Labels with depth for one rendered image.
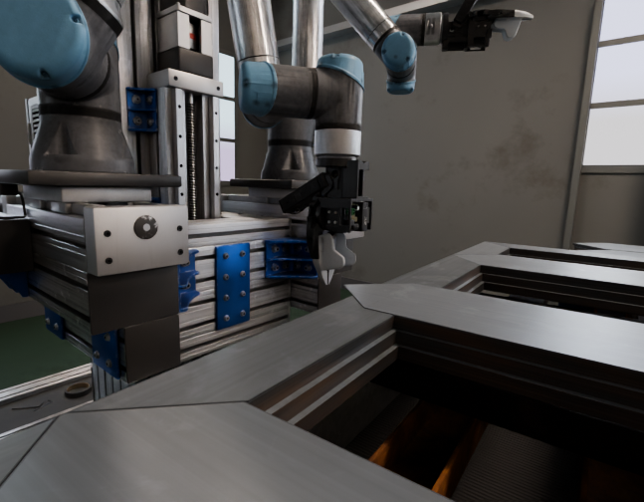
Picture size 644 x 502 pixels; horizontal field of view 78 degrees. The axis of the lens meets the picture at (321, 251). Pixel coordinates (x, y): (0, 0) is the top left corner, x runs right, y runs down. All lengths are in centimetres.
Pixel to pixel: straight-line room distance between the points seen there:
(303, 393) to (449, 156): 314
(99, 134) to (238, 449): 56
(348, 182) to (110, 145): 38
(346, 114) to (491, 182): 272
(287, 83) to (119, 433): 48
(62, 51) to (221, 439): 47
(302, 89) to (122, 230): 32
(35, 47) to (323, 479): 54
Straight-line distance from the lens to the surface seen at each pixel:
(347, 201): 61
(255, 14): 77
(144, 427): 32
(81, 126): 73
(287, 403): 36
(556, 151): 323
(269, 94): 62
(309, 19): 123
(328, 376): 40
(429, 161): 349
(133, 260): 61
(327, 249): 65
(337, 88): 64
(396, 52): 101
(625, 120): 319
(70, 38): 60
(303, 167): 100
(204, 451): 28
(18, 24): 62
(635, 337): 60
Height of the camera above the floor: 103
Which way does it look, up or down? 10 degrees down
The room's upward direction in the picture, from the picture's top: 2 degrees clockwise
